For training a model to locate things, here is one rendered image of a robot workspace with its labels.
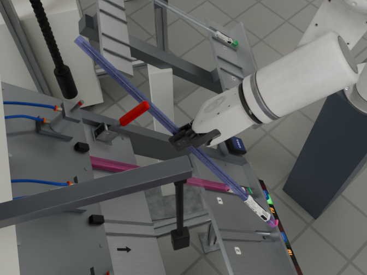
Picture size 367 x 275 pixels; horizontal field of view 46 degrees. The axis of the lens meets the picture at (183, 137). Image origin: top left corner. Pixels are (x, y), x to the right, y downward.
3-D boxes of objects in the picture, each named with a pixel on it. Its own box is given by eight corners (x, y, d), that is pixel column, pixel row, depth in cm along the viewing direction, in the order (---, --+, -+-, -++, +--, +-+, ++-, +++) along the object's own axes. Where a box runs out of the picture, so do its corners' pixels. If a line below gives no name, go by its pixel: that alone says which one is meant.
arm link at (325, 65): (265, 63, 73) (249, 78, 65) (338, 22, 66) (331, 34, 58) (289, 105, 74) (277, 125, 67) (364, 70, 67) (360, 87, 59)
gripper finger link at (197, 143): (231, 114, 71) (217, 113, 76) (197, 145, 70) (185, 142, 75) (235, 119, 72) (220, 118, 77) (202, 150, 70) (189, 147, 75)
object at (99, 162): (244, 190, 102) (249, 187, 101) (247, 196, 101) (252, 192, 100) (55, 153, 65) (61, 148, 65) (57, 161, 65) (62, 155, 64)
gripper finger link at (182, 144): (196, 123, 76) (169, 137, 80) (191, 132, 74) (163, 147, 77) (207, 136, 77) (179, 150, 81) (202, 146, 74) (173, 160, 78)
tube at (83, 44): (272, 223, 86) (277, 221, 85) (272, 228, 84) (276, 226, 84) (77, 39, 75) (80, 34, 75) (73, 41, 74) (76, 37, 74)
